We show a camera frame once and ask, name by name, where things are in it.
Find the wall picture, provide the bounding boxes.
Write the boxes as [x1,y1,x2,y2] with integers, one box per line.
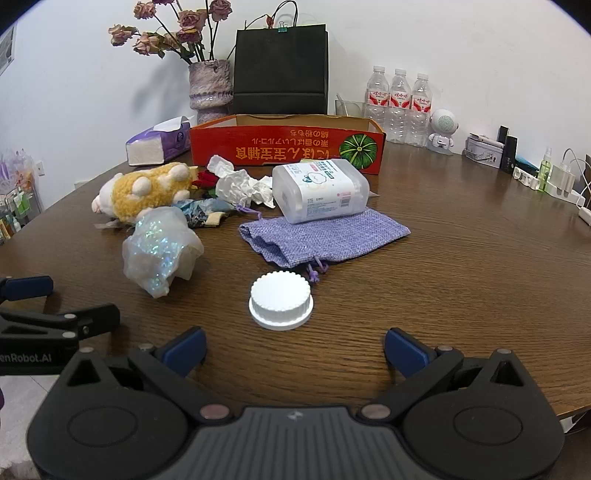
[0,23,17,75]

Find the clear plastic water bottle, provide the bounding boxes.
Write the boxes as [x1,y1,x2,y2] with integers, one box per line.
[387,68,411,144]
[365,65,389,139]
[409,73,432,147]

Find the white robot figure speaker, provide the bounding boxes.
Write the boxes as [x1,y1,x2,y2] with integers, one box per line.
[427,108,459,153]

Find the white plastic swab box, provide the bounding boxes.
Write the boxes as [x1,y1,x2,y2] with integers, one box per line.
[271,158,371,225]

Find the blue snack packet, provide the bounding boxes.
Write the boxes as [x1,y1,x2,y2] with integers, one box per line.
[178,198,236,229]

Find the black bottle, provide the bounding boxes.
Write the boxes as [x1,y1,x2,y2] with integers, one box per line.
[501,135,519,174]

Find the mottled purple ceramic vase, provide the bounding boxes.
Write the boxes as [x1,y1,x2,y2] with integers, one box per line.
[188,59,233,125]

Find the red cardboard box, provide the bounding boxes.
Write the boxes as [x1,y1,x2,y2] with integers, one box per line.
[189,114,387,176]

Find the iridescent plastic bag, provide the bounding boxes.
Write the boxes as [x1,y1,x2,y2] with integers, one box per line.
[122,206,205,299]

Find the white power strip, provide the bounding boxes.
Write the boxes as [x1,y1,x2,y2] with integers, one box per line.
[513,166,587,206]

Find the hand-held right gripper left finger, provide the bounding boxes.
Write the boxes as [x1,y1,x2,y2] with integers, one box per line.
[59,326,233,424]

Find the purple tissue pack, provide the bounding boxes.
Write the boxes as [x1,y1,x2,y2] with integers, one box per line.
[126,116,192,167]

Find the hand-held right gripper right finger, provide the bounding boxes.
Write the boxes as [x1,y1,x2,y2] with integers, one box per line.
[361,328,535,422]

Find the yellow white plush toy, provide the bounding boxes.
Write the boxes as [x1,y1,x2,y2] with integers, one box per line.
[91,161,199,226]

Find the green spray bottle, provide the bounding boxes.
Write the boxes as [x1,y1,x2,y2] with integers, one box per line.
[538,148,553,192]

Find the purple woven drawstring pouch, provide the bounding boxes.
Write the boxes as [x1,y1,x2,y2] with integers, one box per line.
[239,207,411,283]

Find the white charger plug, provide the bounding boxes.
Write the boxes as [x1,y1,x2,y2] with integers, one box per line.
[549,161,578,195]

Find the black paper bag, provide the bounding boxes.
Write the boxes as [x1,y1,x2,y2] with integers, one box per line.
[233,0,329,116]

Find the printed tin box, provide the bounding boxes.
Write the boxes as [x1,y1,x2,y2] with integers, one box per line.
[463,134,505,169]

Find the white ribbed jar lid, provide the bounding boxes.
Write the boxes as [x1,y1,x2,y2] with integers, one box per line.
[248,272,315,330]

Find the dried pink rose bouquet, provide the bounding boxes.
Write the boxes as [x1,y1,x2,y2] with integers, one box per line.
[108,0,278,65]

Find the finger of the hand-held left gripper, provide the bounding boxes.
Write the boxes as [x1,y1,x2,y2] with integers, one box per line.
[0,276,54,305]
[0,304,121,343]

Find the white tissue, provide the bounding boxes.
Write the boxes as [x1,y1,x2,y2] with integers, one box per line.
[206,155,276,208]

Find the rack of small goods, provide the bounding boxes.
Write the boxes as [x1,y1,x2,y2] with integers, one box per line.
[0,148,42,241]

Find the white charging cable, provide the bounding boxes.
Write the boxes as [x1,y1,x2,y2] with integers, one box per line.
[561,148,591,204]

